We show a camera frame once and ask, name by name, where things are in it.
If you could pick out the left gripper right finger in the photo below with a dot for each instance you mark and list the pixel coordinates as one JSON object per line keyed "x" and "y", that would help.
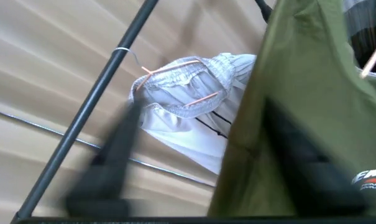
{"x": 315, "y": 180}

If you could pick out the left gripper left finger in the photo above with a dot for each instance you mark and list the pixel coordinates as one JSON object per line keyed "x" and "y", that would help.
{"x": 100, "y": 183}

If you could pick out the pale grey shorts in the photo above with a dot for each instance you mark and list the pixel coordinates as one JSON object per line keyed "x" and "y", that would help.
{"x": 190, "y": 130}

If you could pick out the green garment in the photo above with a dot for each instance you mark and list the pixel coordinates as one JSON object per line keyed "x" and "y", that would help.
{"x": 315, "y": 62}

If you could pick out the pink clothes hanger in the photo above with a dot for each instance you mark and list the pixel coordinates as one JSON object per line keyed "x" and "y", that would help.
{"x": 372, "y": 59}
{"x": 175, "y": 67}

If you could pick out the black clothes rack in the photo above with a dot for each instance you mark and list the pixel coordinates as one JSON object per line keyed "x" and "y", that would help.
{"x": 91, "y": 102}

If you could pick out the white laundry basket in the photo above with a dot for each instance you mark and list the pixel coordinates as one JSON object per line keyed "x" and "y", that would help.
{"x": 364, "y": 28}

